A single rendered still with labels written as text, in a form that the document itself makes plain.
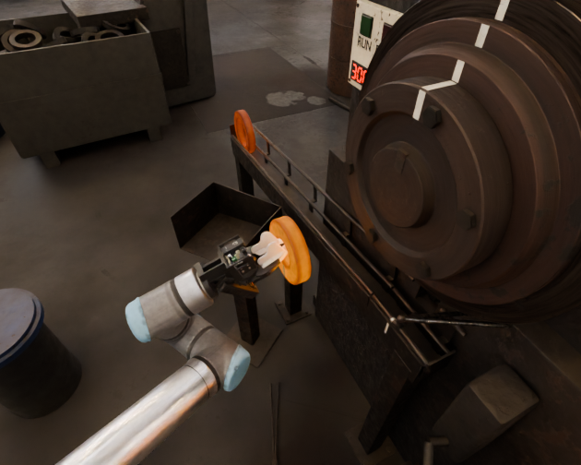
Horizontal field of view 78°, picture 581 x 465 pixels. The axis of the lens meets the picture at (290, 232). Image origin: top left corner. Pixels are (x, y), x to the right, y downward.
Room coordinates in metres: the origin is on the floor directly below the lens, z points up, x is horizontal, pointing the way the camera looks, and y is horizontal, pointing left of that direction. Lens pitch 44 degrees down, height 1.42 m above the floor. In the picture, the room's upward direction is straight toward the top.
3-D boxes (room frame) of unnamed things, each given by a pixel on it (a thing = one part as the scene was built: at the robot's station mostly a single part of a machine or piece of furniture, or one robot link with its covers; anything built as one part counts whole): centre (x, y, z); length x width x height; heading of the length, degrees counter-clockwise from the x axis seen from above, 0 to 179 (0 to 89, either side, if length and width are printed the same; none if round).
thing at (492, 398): (0.25, -0.37, 0.68); 0.11 x 0.08 x 0.24; 115
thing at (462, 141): (0.42, -0.17, 1.11); 0.28 x 0.06 x 0.28; 25
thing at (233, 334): (0.81, 0.19, 0.36); 0.26 x 0.20 x 0.72; 60
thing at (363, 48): (0.81, -0.21, 1.15); 0.26 x 0.02 x 0.18; 25
